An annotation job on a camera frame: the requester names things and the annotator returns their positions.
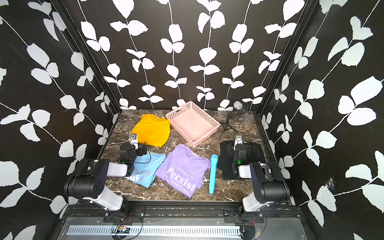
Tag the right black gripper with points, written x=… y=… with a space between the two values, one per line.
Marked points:
x=239 y=149

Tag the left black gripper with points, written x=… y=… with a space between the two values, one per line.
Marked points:
x=130 y=147

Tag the pink plastic basket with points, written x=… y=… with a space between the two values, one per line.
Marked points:
x=192 y=123

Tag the yellow t-shirt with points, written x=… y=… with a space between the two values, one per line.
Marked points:
x=152 y=130

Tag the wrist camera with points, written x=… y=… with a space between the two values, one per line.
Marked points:
x=238 y=140
x=133 y=140

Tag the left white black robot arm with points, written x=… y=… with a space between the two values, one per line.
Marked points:
x=88 y=180

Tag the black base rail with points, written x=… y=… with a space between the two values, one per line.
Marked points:
x=230 y=212

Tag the purple t-shirt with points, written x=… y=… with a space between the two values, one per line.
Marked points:
x=184 y=170

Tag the light blue t-shirt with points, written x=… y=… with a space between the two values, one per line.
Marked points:
x=145 y=167

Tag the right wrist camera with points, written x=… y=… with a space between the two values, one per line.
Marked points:
x=238 y=140

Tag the black folded t-shirt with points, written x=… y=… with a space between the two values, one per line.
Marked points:
x=225 y=163

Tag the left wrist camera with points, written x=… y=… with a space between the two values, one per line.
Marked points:
x=133 y=140

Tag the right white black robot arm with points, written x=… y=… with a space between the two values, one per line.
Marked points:
x=269 y=186

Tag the white perforated strip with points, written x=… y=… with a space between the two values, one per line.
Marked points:
x=163 y=231

